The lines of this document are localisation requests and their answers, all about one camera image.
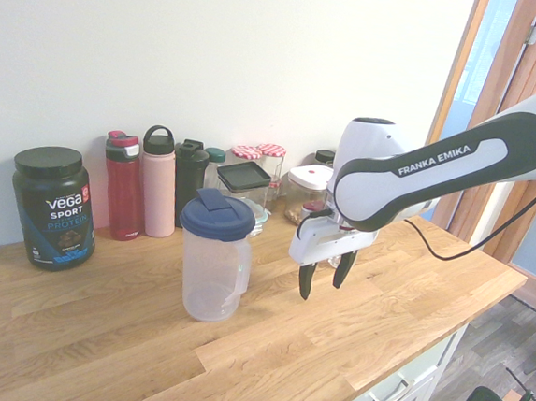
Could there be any white kitchen drawer cabinet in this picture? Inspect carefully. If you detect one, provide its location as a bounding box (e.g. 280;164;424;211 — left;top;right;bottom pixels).
323;304;472;401

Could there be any tall jar red checkered lid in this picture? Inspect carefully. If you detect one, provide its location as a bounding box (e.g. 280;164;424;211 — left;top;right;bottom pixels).
254;141;289;198
230;144;262;169

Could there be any wooden door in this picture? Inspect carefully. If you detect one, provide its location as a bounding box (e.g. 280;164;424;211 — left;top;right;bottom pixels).
445;0;536;323

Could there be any nut container with white lid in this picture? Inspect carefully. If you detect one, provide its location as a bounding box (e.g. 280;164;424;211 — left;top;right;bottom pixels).
282;162;336;229

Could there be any black shaker bottle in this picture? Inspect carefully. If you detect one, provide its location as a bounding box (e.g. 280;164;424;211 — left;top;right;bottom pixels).
168;137;212;228

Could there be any clear bottle with green lid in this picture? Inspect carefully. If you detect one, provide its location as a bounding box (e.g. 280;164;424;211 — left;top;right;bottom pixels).
201;147;227;193

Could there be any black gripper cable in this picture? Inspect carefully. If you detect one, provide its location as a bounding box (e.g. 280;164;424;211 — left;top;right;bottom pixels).
401;161;536;270

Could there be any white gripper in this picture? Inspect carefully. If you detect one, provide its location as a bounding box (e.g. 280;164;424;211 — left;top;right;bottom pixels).
284;207;381;308

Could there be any silver drawer handle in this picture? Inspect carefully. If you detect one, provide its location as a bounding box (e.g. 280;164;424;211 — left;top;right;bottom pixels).
366;374;416;401

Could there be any red water bottle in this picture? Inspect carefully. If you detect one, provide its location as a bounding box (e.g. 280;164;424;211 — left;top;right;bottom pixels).
96;129;152;243

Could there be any square container with black lid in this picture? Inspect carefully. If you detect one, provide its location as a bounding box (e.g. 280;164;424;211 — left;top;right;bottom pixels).
213;160;274;211

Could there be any clear pitcher with blue lid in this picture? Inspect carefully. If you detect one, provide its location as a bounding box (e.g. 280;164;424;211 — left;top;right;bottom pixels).
170;184;258;326

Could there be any black Vega protein tub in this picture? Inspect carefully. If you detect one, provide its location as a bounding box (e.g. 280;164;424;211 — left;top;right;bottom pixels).
3;142;105;276

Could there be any wooden door frame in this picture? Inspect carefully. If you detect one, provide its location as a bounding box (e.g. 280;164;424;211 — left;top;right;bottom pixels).
425;0;493;150

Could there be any glass container with teal clips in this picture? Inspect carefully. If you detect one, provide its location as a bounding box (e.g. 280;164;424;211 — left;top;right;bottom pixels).
244;198;274;239

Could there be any pink water bottle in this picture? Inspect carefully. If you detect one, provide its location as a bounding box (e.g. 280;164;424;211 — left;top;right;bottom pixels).
134;123;185;240

